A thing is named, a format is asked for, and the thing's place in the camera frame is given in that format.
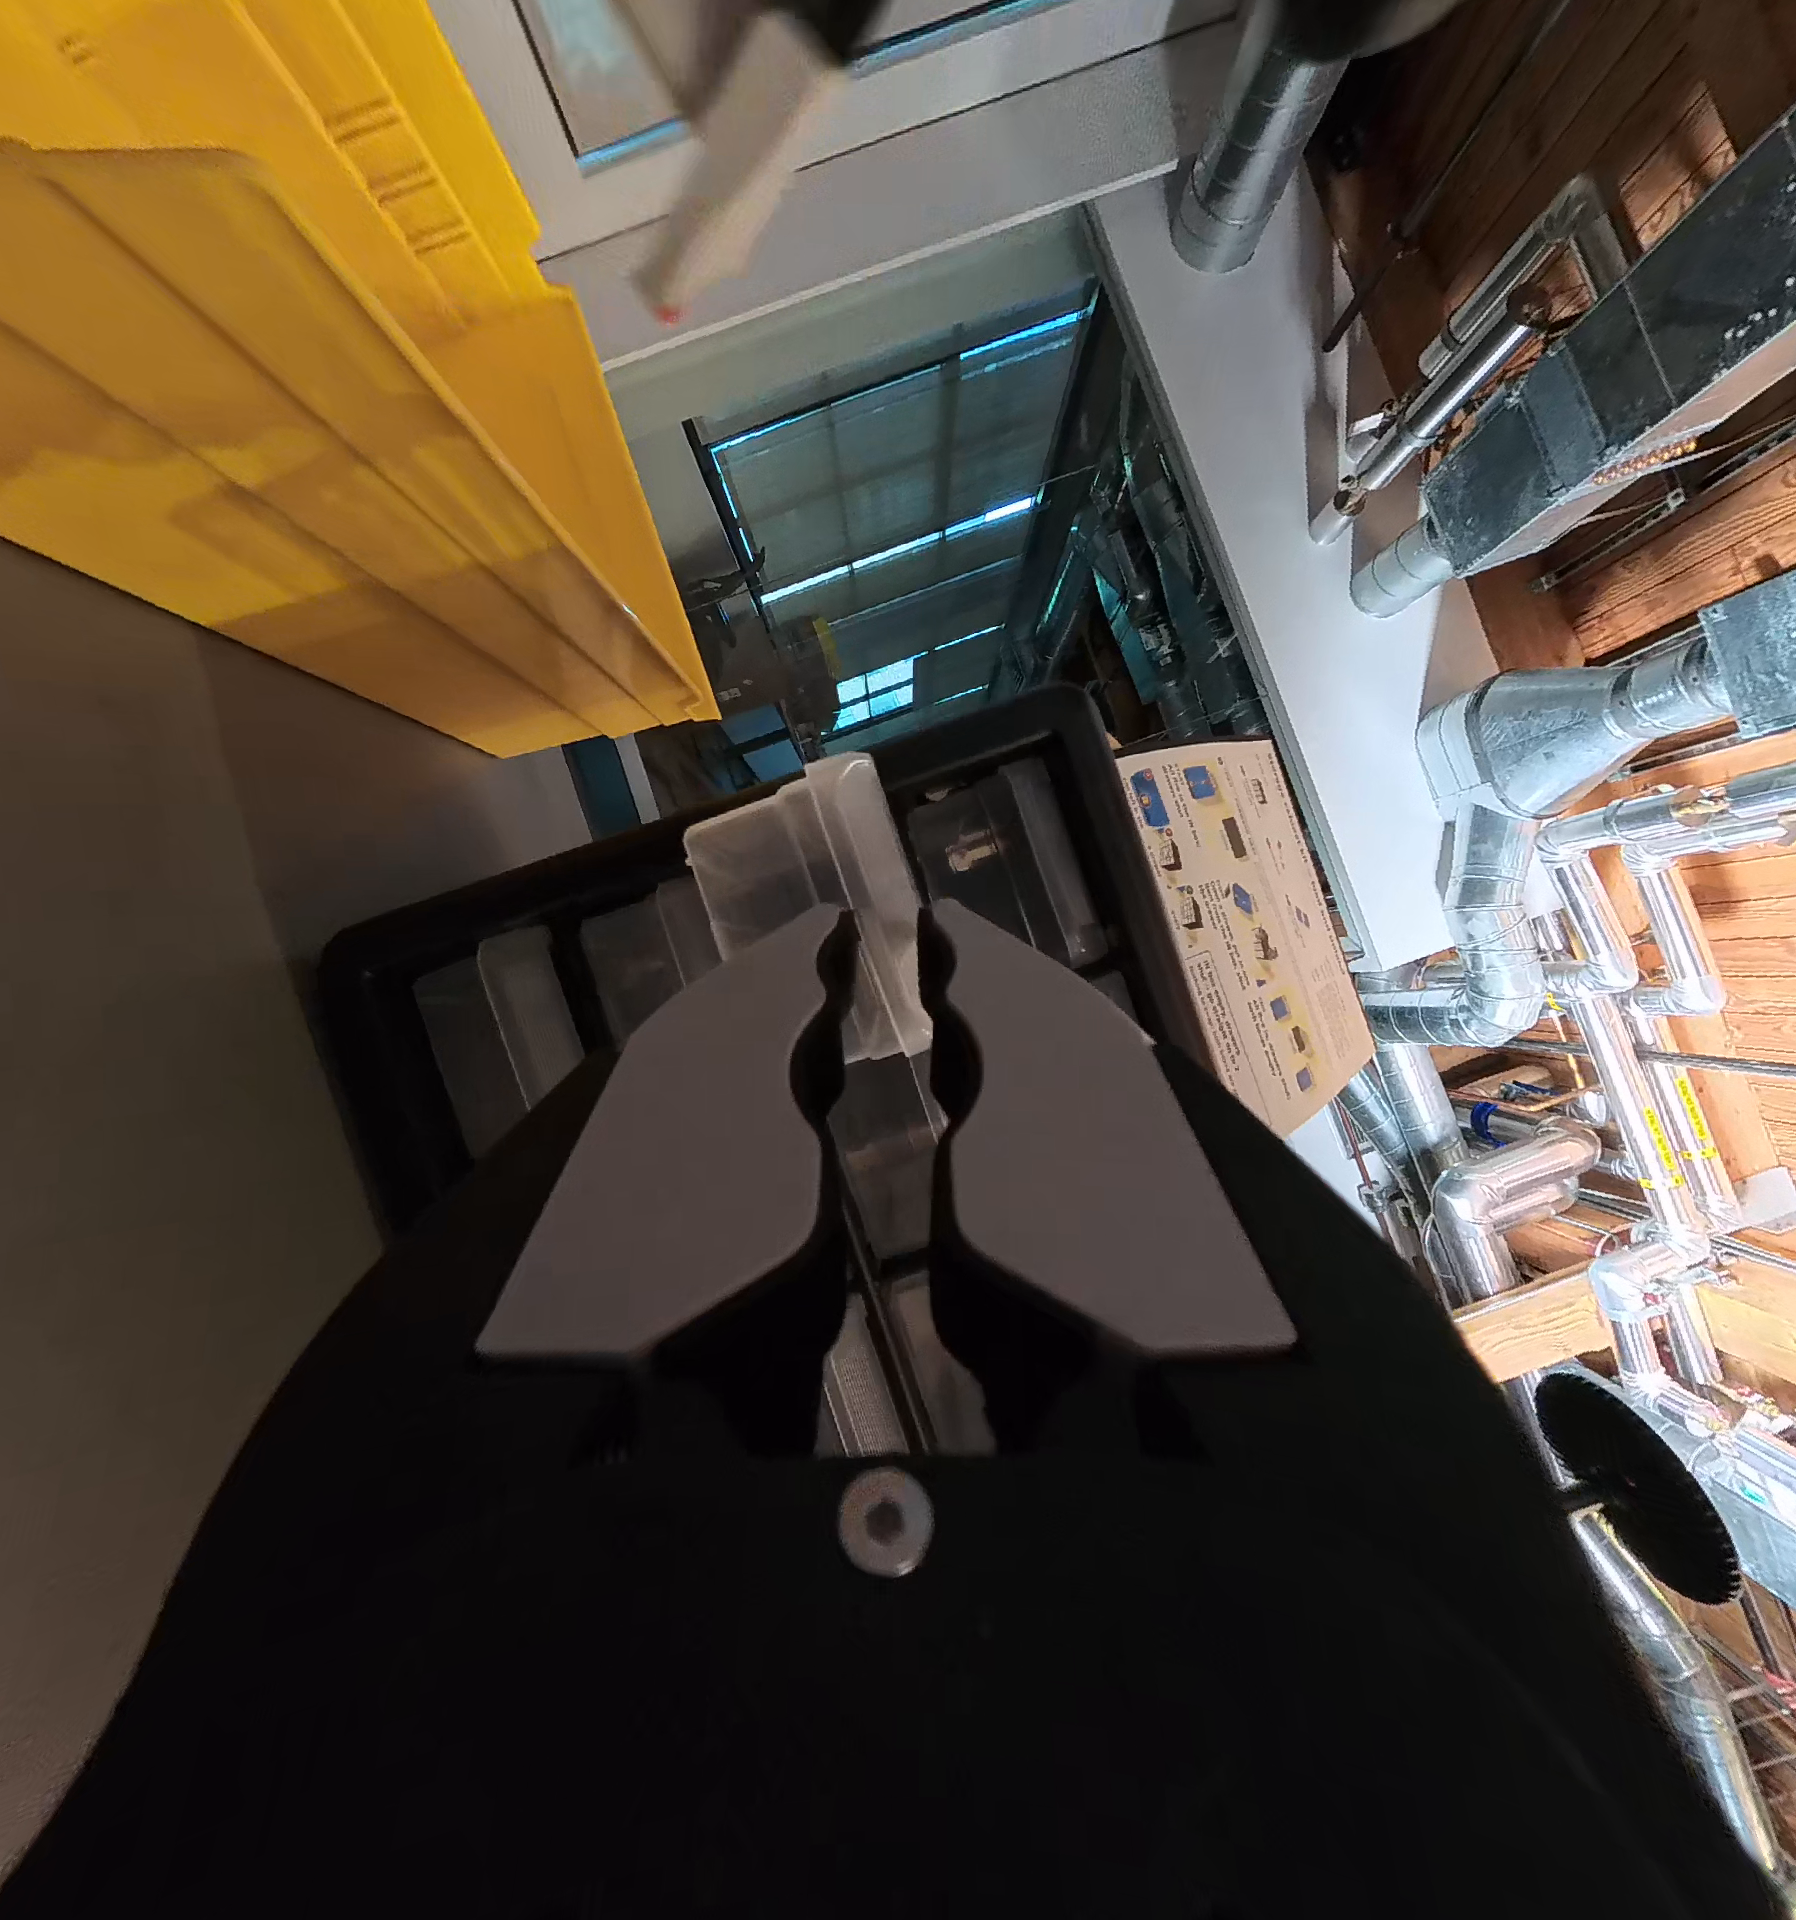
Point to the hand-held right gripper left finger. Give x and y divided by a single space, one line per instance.
659 1201

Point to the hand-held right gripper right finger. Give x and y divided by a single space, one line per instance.
1124 1201

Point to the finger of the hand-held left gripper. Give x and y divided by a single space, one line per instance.
735 166

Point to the black drawer cabinet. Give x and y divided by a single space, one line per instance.
374 1021

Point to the clear plastic drawer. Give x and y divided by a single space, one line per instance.
823 857

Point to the yellow plastic bin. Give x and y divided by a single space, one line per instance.
269 331

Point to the printed instruction sheet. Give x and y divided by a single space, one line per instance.
1243 917

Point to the silver pipe bundle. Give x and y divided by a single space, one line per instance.
1514 932

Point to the black round ribbed disc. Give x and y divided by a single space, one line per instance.
1635 1486

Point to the glass partition wall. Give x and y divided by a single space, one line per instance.
899 512

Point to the round metal duct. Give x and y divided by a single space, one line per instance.
1258 120

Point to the metal air duct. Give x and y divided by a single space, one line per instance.
1739 1682
1678 331

